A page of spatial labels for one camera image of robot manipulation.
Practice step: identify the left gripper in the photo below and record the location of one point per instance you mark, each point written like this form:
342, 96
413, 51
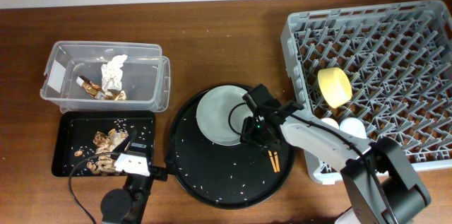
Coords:
162, 173

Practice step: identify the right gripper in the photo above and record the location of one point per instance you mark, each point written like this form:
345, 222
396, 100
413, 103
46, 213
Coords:
246, 129

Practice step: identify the wooden chopstick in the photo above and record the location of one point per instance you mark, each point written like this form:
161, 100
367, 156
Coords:
276, 163
272, 160

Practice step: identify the food scraps pile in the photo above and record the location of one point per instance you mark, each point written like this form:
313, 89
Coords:
103, 143

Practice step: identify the grey plate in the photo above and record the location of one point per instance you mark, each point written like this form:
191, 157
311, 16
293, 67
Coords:
212, 114

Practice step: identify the pink cup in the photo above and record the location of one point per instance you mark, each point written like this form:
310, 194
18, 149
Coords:
330, 122

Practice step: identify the gold foil wrapper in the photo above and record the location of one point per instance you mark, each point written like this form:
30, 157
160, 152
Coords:
96, 91

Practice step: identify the yellow bowl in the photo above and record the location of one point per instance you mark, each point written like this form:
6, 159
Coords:
335, 86

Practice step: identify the blue cup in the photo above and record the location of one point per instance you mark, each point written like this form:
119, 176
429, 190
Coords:
354, 127

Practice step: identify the white napkin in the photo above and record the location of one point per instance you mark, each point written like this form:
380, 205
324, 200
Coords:
112, 73

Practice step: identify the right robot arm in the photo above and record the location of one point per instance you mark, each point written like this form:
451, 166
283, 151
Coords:
381, 183

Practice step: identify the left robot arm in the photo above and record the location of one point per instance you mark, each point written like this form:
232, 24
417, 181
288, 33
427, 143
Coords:
127, 205

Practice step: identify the grey dishwasher rack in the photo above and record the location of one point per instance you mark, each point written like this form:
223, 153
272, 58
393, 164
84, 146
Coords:
398, 60

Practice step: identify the round black tray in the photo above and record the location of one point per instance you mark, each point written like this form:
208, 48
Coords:
228, 177

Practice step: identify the black rectangular tray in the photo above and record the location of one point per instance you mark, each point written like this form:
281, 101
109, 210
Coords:
77, 131

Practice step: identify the clear plastic bin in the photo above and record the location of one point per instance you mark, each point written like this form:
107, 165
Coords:
146, 75

